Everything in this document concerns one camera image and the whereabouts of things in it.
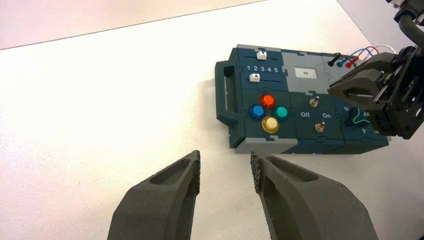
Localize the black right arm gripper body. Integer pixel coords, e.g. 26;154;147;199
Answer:
368;45;424;140

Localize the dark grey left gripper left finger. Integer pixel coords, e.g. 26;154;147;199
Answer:
106;149;202;240

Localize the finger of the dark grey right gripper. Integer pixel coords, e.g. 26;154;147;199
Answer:
327;52;398;112

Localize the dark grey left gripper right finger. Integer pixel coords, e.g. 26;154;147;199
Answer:
250;150;380;240

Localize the black banana plug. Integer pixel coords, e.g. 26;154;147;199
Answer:
327;52;342;67

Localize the dark teal rotary knob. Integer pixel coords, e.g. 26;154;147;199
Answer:
346;107;369;128

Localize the dark teal task board box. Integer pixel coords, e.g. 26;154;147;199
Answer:
214;43;390;155

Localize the green round push button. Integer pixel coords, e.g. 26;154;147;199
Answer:
274;105;289;120

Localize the yellow round push button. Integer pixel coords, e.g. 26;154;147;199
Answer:
261;116;280;135

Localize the red round push button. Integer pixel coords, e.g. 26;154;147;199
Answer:
258;93;276;111

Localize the blue round push button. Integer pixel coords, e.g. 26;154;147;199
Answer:
248;104;266;122

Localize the blue wire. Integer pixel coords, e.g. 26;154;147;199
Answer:
344;47;371;62

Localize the red wire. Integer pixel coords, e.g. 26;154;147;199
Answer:
355;46;379;63

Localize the white wire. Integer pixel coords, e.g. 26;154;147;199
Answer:
373;44;398;56

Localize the black sleeved arm cable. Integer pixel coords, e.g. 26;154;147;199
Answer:
397;13;424;50

